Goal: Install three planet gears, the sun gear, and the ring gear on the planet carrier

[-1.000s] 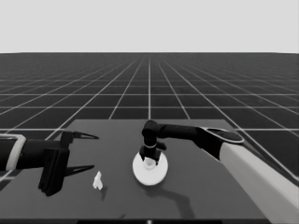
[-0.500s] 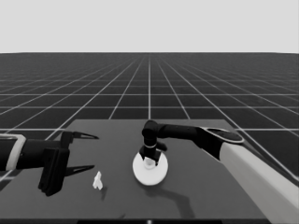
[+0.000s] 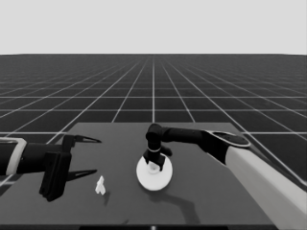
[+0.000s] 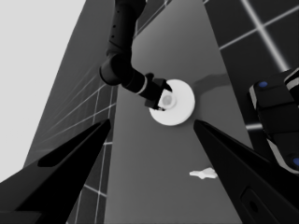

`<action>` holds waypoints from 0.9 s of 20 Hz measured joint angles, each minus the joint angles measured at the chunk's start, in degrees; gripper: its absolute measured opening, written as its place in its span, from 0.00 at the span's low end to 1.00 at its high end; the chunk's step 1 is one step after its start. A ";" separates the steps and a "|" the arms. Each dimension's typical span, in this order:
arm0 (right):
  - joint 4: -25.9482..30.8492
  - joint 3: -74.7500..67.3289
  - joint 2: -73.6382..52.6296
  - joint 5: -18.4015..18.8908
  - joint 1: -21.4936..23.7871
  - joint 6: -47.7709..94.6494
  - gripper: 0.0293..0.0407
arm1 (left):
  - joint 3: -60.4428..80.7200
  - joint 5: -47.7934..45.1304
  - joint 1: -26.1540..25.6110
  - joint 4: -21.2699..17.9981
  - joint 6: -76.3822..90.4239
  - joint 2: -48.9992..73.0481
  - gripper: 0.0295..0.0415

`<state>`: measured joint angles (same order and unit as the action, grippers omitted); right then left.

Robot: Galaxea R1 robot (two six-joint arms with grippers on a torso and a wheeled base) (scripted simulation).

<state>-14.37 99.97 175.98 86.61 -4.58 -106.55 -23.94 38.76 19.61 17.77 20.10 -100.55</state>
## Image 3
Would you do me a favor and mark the large thick white disc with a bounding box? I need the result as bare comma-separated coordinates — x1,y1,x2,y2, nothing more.
135,152,174,192

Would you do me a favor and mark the small white T-shaped piece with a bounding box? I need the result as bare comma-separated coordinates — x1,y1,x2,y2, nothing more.
94,175,106,196

